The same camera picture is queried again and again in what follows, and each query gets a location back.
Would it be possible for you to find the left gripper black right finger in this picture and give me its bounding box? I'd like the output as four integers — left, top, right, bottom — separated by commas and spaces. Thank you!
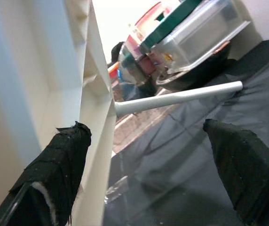
202, 119, 269, 226

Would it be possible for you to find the black round basin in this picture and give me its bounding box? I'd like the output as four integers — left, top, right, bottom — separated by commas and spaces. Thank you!
155, 43, 232, 92

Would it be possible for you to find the clear plastic storage box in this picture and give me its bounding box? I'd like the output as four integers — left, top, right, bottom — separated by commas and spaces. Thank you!
158, 0, 252, 74

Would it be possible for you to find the white plastic children table top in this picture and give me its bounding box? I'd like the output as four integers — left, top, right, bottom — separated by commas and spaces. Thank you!
0, 0, 118, 226

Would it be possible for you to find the black tablecloth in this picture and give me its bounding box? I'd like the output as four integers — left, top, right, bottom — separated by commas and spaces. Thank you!
103, 37, 269, 226

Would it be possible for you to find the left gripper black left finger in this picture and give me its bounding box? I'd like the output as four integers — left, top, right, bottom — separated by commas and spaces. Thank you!
0, 121, 92, 226

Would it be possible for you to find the pink storage box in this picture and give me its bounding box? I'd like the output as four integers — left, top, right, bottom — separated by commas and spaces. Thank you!
127, 0, 182, 59

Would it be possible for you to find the patterned beige bench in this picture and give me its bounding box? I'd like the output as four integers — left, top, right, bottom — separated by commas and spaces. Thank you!
112, 101, 180, 153

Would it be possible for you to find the dark green round lid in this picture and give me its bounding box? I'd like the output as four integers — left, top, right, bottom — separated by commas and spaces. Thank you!
141, 0, 205, 48

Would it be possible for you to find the white plastic table leg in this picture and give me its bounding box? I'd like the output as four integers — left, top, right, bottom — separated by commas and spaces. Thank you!
114, 81, 243, 118

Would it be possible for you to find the clear plastic wrap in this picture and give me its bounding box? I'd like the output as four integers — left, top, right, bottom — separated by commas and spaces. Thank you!
104, 176, 132, 204

